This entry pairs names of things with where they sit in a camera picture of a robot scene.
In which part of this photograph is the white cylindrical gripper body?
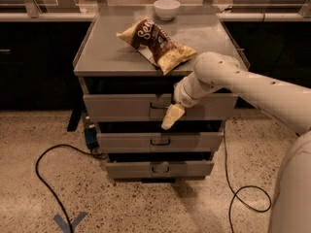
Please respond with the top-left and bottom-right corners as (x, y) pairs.
(173, 72), (213, 108)

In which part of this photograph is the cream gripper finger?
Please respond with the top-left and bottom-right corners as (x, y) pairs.
(161, 104), (185, 130)

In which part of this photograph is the grey top drawer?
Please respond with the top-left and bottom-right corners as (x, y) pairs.
(84, 93), (237, 122)

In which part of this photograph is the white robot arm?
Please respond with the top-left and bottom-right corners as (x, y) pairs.
(162, 51), (311, 233)

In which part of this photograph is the grey metal drawer cabinet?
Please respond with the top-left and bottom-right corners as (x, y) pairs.
(73, 4), (251, 183)

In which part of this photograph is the grey middle drawer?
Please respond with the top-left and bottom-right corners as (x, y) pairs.
(97, 132), (223, 153)

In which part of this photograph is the brown yellow chip bag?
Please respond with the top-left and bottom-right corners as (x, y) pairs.
(116, 17), (197, 75)

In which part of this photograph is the white ceramic bowl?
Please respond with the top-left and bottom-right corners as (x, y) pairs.
(154, 0), (181, 20)

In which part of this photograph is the blue power adapter box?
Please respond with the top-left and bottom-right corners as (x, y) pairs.
(84, 127), (98, 150)

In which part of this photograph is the blue tape floor marker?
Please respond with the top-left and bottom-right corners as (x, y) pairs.
(53, 212), (87, 233)

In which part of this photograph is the black cable right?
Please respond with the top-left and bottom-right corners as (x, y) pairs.
(223, 126), (272, 233)

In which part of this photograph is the black cable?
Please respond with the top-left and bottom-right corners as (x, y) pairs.
(34, 143), (107, 233)
(223, 126), (272, 233)

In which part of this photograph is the black cable left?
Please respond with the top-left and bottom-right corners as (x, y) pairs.
(34, 143), (107, 233)

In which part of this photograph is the dark counter with rail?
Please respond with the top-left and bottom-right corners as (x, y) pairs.
(0, 21), (311, 110)

